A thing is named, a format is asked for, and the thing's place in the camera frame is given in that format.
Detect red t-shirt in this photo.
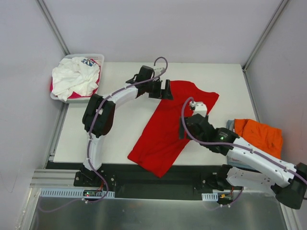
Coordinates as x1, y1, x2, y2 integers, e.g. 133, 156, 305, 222
128, 80, 219, 178

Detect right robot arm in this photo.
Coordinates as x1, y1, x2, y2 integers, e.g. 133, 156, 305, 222
179, 114, 307, 210

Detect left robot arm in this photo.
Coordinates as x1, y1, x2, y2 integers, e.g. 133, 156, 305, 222
82, 65, 173, 186

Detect light blue folded shirt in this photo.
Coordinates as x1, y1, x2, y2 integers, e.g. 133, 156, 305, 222
226, 120, 255, 171

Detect white laundry basket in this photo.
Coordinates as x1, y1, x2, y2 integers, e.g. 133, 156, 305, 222
50, 53, 106, 104

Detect orange folded t-shirt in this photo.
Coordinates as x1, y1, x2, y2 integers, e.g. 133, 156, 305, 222
234, 119, 283, 159

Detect white crumpled t-shirt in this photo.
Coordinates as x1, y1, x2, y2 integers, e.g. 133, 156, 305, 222
52, 57, 101, 102

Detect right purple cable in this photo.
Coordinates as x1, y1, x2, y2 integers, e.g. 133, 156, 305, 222
180, 97, 307, 211

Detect purple cable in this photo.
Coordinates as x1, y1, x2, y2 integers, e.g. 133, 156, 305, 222
180, 97, 307, 211
38, 57, 168, 213

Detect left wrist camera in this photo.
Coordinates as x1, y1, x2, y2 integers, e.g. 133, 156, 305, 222
135, 65, 154, 82

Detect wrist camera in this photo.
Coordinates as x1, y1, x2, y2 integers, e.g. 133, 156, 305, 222
189, 101, 208, 117
135, 65, 154, 82

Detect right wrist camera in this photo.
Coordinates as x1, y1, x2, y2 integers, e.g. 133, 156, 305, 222
189, 101, 208, 117

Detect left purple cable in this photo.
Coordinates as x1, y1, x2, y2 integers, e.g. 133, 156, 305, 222
38, 57, 168, 213

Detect right cable duct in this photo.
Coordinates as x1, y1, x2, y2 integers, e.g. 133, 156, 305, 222
201, 192, 219, 202

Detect cable duct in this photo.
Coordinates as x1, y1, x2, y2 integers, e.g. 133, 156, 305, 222
201, 192, 219, 202
40, 188, 115, 199

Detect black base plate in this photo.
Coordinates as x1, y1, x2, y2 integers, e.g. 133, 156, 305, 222
73, 164, 220, 201

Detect aluminium frame rail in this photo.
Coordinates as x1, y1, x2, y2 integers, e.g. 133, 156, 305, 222
29, 169, 78, 189

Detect left cable duct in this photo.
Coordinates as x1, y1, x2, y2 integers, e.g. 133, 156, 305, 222
40, 188, 115, 199

